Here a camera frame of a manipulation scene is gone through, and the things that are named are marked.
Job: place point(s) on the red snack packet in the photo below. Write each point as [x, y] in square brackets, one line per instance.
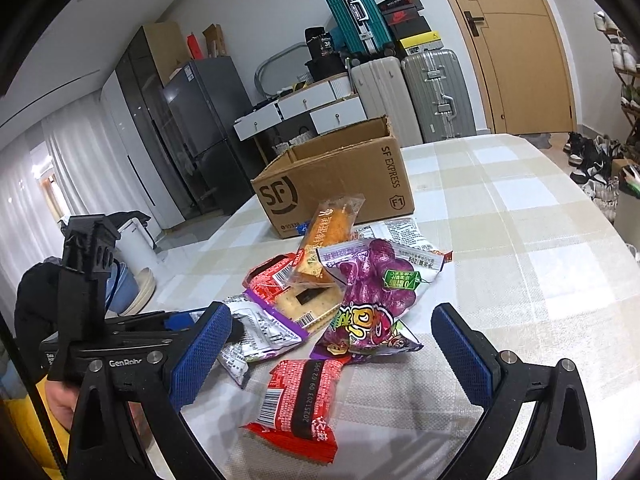
[267, 277]
[300, 405]

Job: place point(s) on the white curtain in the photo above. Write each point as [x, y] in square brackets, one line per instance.
[65, 170]

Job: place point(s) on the person's left forearm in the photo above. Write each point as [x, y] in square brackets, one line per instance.
[25, 440]

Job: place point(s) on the dark glass cabinet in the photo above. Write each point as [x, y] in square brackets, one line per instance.
[145, 110]

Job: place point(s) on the pile of shoes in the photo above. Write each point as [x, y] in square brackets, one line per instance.
[592, 165]

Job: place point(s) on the purple red candy bag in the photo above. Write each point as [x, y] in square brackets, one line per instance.
[365, 332]

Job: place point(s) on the purple sweet potato packet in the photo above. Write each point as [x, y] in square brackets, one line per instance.
[375, 275]

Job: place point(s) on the person's left hand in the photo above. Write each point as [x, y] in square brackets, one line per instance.
[60, 405]

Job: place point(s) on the grey metal hoop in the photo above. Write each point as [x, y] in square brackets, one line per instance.
[272, 62]

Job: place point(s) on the brown cardboard box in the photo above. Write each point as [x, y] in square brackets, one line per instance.
[345, 180]

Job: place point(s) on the yellow cake snack packet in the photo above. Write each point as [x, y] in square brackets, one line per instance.
[322, 230]

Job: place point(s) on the white printed snack packet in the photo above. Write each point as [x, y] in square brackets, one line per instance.
[400, 232]

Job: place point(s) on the beige plastic basin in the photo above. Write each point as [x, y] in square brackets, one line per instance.
[142, 290]

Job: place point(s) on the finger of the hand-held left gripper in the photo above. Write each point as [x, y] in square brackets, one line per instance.
[180, 319]

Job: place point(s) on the black printed bag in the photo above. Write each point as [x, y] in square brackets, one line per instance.
[322, 52]

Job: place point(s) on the white suitcase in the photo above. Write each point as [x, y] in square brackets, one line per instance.
[382, 100]

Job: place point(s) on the small cardboard box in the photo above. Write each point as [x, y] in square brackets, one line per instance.
[214, 40]

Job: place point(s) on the black red shoe box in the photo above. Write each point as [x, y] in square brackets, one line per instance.
[397, 10]

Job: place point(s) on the plain black shoe box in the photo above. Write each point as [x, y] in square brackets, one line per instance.
[417, 27]

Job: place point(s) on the wooden shoe rack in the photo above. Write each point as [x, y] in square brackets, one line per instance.
[625, 70]

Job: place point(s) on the woven laundry basket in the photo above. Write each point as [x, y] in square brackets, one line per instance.
[292, 142]

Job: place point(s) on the white purple-edged snack packet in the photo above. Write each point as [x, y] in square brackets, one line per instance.
[265, 330]

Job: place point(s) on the teal suitcase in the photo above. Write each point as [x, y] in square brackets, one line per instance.
[355, 15]

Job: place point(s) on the clear cracker packet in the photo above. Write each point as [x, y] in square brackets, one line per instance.
[305, 310]

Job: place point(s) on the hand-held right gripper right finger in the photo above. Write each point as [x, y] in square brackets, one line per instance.
[465, 355]

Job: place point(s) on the red bag on refrigerator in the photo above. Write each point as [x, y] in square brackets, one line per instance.
[195, 47]

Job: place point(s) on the white desk with drawers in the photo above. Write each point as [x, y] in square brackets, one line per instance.
[310, 105]

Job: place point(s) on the grey refrigerator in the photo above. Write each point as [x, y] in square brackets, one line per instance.
[210, 130]

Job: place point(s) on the blue plastic basin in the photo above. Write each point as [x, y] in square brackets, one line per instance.
[120, 287]

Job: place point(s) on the checked tablecloth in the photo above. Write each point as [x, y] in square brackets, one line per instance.
[525, 240]

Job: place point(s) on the wooden door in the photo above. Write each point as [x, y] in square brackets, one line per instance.
[520, 60]

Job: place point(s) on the silver suitcase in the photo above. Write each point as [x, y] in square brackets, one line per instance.
[437, 92]

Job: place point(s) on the white pedal bin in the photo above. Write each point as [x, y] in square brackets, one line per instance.
[136, 242]

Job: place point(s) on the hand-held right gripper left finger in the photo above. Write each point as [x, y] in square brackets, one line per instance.
[200, 355]

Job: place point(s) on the yellow black shoe box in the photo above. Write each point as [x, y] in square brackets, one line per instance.
[422, 42]

